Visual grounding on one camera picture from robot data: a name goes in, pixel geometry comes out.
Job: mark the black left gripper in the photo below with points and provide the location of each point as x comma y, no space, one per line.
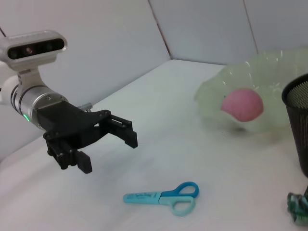
69,122

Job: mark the pink peach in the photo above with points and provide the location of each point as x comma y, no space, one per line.
243,106

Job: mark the green plastic wrapper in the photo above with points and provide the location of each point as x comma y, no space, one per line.
298,207

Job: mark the blue teal scissors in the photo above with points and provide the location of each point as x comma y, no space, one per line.
144,197

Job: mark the translucent green fruit plate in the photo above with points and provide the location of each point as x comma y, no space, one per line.
269,69

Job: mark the black mesh pen holder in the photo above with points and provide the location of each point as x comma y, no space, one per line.
299,125

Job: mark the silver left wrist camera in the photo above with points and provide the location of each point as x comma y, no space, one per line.
36,49

